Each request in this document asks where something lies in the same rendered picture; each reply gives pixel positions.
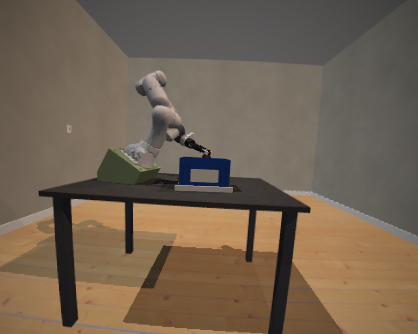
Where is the dark blue divided crate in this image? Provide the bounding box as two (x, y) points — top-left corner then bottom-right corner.
(179, 157), (231, 187)

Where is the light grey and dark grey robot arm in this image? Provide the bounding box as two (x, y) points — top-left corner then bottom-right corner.
(120, 71), (195, 169)

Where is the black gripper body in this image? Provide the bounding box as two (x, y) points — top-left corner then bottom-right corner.
(185, 138), (195, 149)

